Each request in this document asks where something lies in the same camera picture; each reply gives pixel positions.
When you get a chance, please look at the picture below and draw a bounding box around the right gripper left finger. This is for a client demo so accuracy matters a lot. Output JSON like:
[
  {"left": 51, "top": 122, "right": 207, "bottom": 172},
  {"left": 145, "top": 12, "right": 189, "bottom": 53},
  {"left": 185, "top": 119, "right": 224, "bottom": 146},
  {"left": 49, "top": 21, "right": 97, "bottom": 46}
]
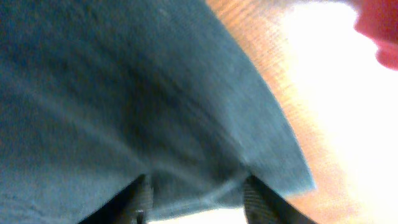
[{"left": 79, "top": 175, "right": 154, "bottom": 224}]

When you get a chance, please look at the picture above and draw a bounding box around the dark green Nike t-shirt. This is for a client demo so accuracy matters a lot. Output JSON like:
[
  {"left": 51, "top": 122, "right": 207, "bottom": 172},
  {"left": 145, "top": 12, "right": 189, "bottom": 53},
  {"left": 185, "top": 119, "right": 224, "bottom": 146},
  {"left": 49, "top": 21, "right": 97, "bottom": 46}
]
[{"left": 1, "top": 0, "right": 315, "bottom": 223}]

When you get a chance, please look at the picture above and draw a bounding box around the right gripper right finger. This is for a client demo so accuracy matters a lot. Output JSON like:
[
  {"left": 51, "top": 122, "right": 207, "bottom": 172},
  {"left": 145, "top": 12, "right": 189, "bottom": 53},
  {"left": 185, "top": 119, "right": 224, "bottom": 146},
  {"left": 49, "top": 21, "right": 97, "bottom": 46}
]
[{"left": 243, "top": 175, "right": 316, "bottom": 224}]

